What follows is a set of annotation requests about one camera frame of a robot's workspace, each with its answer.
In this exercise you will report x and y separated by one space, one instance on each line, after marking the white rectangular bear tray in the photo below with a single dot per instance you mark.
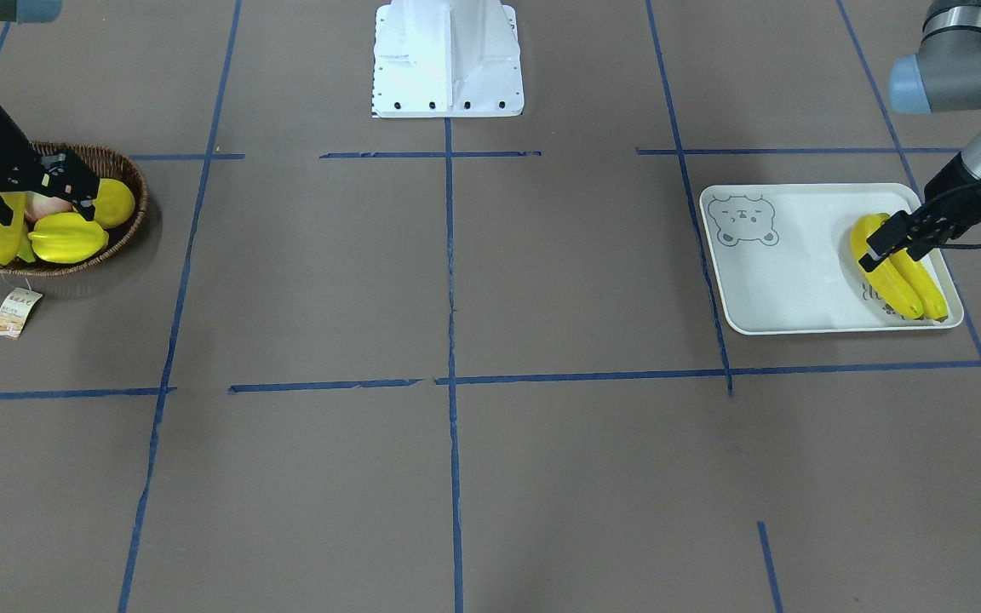
782 260

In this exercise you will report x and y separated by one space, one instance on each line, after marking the paper price tag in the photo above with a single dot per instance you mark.
15 310

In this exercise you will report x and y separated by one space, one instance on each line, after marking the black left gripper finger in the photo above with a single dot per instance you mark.
873 258
885 229

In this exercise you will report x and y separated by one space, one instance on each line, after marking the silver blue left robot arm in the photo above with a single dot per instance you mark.
944 75

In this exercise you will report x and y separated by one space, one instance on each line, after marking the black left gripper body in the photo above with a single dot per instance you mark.
956 194

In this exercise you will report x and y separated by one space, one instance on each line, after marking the brown woven wicker basket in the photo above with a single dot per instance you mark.
106 163

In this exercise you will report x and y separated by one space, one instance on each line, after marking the yellow banana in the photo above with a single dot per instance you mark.
882 272
935 305
14 231

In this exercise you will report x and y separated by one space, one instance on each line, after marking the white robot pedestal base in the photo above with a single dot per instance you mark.
447 59

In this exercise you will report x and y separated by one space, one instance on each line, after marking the yellow lemon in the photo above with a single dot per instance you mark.
114 203

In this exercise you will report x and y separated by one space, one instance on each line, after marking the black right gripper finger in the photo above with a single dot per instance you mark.
5 209
65 175

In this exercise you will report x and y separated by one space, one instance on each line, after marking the yellow starfruit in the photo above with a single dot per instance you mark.
67 238

